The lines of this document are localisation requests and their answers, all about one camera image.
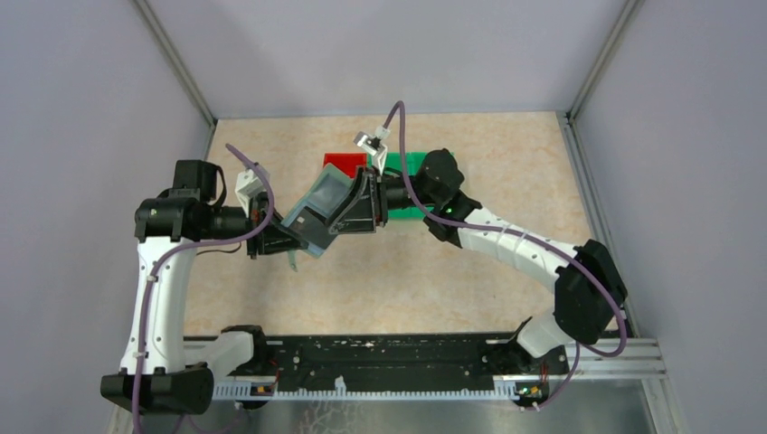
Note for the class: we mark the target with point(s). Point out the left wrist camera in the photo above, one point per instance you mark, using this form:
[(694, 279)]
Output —
[(248, 186)]

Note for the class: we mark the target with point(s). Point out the sage green card holder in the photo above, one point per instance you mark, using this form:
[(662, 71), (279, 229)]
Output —
[(325, 194)]

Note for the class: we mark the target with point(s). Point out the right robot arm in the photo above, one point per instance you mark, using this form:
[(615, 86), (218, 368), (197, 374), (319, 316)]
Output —
[(587, 287)]

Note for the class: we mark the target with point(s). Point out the aluminium frame rail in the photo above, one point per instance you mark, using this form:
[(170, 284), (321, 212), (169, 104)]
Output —
[(640, 360)]

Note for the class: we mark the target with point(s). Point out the red plastic bin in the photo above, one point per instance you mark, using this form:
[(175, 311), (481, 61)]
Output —
[(347, 163)]

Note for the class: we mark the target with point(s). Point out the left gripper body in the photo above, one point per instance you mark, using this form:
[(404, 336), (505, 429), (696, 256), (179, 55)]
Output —
[(259, 208)]

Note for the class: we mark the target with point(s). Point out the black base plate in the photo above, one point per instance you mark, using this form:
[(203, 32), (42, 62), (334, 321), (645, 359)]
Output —
[(397, 363)]

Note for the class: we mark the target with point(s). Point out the middle green plastic bin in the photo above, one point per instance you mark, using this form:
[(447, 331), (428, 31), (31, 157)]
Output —
[(392, 163)]

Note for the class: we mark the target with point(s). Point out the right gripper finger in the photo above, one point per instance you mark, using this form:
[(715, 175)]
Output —
[(355, 215), (362, 190)]

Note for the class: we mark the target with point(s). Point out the green plastic bin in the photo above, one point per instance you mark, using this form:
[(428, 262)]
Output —
[(392, 163), (437, 158)]

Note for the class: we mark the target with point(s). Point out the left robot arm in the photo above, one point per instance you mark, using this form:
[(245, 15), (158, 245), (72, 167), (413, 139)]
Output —
[(156, 375)]

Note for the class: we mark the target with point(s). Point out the right green plastic bin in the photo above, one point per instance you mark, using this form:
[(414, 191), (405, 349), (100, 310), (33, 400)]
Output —
[(437, 158)]

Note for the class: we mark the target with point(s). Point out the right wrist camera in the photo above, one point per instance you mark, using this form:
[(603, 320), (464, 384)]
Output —
[(374, 146)]

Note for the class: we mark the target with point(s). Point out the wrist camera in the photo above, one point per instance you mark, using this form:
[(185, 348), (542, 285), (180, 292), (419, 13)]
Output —
[(374, 146), (248, 186)]

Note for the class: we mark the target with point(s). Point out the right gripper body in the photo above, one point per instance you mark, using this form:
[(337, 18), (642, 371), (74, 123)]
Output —
[(398, 195)]

